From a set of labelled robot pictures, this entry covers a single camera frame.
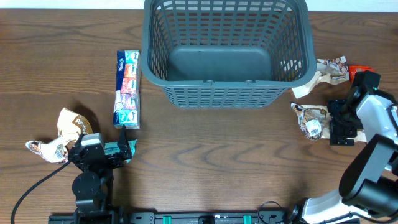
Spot snack bag with barcode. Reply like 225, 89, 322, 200
290, 102, 368, 143

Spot red spaghetti package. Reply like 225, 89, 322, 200
349, 65, 374, 83

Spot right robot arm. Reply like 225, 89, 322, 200
291, 70, 397, 223

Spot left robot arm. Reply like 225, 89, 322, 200
68, 126, 132, 223

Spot teal packet under gripper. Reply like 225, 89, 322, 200
126, 139, 137, 163

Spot crumpled beige snack bag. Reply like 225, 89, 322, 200
25, 108, 93, 164

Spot Kleenex tissue multipack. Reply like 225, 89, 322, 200
113, 50, 141, 129

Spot grey plastic basket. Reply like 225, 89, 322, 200
141, 0, 316, 108

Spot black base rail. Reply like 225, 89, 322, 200
48, 208, 361, 224

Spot black cable left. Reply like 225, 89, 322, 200
11, 159, 73, 224

